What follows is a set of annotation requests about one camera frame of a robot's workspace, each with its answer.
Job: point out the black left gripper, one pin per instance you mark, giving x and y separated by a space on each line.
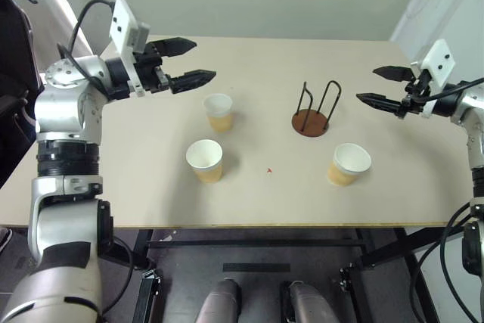
149 69

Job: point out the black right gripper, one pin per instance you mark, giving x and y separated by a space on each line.
414 101

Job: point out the tan and white paper cup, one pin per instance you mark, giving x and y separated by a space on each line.
340 175
207 171
219 120

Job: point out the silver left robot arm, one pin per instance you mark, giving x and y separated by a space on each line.
60 111

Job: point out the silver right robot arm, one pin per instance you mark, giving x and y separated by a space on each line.
470 107

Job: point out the black office chair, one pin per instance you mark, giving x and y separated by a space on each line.
15 54

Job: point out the black tape strip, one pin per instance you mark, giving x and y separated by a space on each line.
257 268

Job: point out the dark grey rounded shape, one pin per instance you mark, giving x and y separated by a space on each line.
221 300
310 304

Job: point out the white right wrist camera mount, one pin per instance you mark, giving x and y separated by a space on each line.
440 60

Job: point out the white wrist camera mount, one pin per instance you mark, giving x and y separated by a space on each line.
123 24
440 60

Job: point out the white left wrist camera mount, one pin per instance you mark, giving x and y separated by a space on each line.
123 24

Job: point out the black metal table frame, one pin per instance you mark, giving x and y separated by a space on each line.
246 243

